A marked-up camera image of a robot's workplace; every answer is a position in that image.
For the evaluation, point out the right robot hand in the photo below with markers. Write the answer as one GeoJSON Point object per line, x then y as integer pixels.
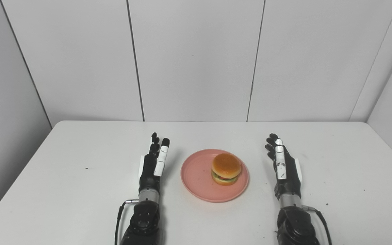
{"type": "Point", "coordinates": [284, 173]}

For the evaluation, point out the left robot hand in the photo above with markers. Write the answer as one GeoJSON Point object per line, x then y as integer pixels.
{"type": "Point", "coordinates": [152, 170]}

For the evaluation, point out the pink plate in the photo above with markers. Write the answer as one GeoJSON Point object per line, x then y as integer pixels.
{"type": "Point", "coordinates": [199, 178]}

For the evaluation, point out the toy hamburger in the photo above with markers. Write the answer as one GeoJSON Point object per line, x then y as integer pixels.
{"type": "Point", "coordinates": [226, 168]}

